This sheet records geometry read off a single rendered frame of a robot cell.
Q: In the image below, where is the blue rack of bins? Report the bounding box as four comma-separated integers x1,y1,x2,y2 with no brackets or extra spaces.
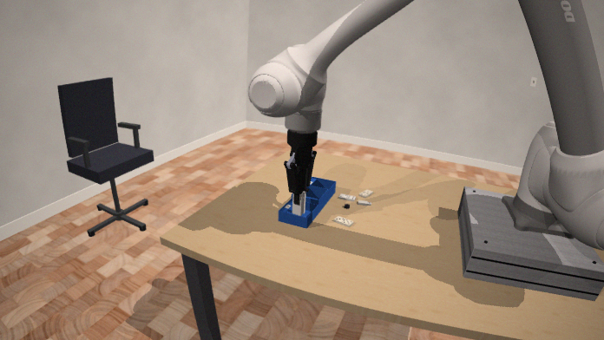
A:
279,177,336,229

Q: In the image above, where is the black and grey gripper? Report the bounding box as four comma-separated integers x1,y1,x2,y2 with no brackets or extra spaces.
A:
284,129,318,216

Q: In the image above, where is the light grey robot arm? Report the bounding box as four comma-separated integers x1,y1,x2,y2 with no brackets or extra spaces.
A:
247,0,604,251

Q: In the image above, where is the white domino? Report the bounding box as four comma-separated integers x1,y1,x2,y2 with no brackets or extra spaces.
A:
333,216,354,227
338,193,356,201
359,190,373,198

